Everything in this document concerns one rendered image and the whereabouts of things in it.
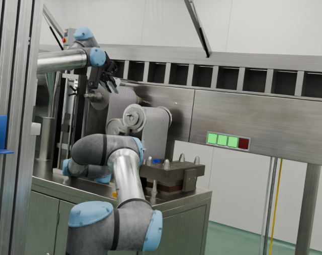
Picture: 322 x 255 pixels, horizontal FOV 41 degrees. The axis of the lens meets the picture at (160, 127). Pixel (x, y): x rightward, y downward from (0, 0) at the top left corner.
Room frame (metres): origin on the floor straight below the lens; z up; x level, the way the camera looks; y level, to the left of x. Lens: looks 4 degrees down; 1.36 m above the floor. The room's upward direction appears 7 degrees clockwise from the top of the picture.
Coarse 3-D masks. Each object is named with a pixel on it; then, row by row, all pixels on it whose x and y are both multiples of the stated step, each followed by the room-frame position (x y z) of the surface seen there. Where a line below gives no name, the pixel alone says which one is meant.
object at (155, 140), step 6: (144, 132) 2.18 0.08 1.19; (150, 132) 2.23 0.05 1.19; (156, 132) 2.28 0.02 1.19; (162, 132) 2.33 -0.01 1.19; (144, 138) 2.19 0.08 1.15; (150, 138) 2.23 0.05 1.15; (156, 138) 2.28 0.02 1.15; (162, 138) 2.33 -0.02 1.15; (150, 144) 2.24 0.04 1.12; (156, 144) 2.29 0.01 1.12; (162, 144) 2.34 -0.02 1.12; (150, 150) 2.24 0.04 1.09; (156, 150) 2.29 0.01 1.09; (162, 150) 2.34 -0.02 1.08; (144, 156) 2.20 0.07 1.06; (156, 156) 2.30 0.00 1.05; (162, 156) 2.35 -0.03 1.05
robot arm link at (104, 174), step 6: (90, 168) 1.89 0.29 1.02; (96, 168) 1.90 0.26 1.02; (102, 168) 1.90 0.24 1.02; (108, 168) 1.91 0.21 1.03; (90, 174) 1.89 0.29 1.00; (96, 174) 1.90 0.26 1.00; (102, 174) 1.90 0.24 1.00; (108, 174) 1.91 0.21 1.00; (96, 180) 1.91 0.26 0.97; (102, 180) 1.90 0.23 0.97; (108, 180) 1.92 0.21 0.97
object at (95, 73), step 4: (92, 68) 1.95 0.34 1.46; (96, 68) 1.94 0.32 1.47; (100, 68) 1.94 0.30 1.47; (92, 72) 1.94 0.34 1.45; (96, 72) 1.93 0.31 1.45; (100, 72) 1.94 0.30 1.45; (92, 76) 1.94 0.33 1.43; (96, 76) 1.92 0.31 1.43; (100, 76) 1.94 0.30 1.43; (88, 80) 1.94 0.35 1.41; (92, 80) 1.93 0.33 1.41; (96, 80) 1.92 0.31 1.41; (88, 84) 1.93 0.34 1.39; (92, 84) 1.92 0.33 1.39; (96, 84) 1.92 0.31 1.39; (92, 88) 1.93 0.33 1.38; (96, 88) 1.93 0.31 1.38
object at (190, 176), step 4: (188, 172) 2.16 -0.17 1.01; (192, 172) 2.20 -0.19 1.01; (196, 172) 2.24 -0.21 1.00; (184, 176) 2.17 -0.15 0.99; (188, 176) 2.17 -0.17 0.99; (192, 176) 2.20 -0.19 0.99; (184, 180) 2.16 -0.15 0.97; (188, 180) 2.17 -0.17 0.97; (192, 180) 2.21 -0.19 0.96; (184, 184) 2.16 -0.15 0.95; (188, 184) 2.18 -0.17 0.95; (192, 184) 2.21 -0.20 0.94; (184, 188) 2.16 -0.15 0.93; (188, 188) 2.18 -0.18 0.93; (192, 188) 2.22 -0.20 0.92
